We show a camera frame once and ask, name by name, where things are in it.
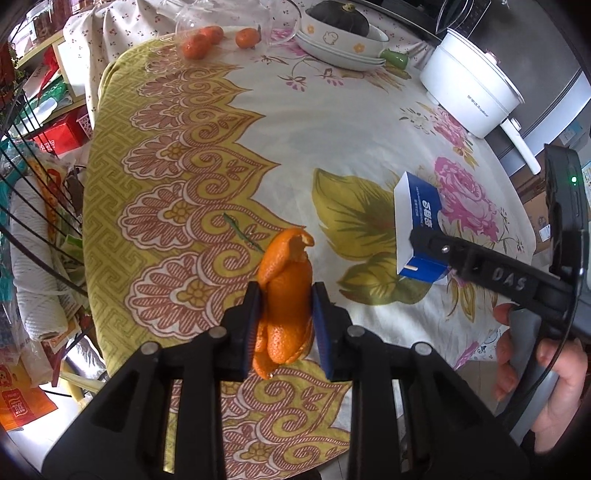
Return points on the orange peel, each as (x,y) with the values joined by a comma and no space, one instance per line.
(286,295)

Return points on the clear glass jar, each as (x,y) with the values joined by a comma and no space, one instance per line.
(221,16)

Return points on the floral tablecloth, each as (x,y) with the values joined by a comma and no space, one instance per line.
(207,138)

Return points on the white paper towel bundle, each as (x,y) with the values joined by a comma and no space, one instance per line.
(37,286)

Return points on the white small-flower cloth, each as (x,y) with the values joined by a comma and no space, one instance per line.
(106,41)

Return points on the black microwave oven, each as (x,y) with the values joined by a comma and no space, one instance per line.
(431,14)

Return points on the orange plastic bag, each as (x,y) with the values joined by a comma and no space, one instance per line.
(18,397)

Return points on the thin green stem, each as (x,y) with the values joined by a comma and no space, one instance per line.
(242,233)

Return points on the person's right hand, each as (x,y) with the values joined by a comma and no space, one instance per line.
(565,392)

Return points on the green white plastic bag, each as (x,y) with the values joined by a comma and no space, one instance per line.
(51,92)

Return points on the white electric cooking pot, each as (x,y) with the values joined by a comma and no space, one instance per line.
(466,87)

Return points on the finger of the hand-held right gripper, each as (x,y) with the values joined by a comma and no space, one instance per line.
(461,258)

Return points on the cardboard box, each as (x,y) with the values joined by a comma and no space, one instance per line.
(538,226)

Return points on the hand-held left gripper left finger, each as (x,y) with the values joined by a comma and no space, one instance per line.
(251,332)

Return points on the small blue white box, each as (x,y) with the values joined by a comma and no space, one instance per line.
(422,207)

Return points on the grey refrigerator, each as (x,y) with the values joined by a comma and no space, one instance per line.
(549,124)

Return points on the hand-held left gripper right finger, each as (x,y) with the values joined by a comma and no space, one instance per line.
(323,332)

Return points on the red gift box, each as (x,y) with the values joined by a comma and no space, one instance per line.
(60,134)

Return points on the dark green pumpkin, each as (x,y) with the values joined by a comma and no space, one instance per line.
(341,18)

